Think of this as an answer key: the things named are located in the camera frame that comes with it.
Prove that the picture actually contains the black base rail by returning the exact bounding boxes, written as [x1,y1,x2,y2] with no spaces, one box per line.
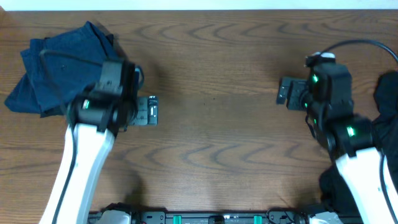
[86,203,363,224]

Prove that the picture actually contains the folded black shorts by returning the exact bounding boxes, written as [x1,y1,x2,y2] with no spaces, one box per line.
[40,25,118,117]

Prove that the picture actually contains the folded navy shorts underneath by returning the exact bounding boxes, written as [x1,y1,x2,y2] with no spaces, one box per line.
[4,73,40,114]

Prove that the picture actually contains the blue denim shorts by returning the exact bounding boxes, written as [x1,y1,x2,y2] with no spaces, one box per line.
[19,21,118,113]

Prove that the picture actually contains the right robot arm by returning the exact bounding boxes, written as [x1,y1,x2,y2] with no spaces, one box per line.
[276,63,397,223]

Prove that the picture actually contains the black garment at right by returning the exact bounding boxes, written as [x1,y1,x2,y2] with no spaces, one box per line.
[319,71,397,214]

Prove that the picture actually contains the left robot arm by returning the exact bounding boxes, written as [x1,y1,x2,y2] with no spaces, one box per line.
[40,92,159,223]

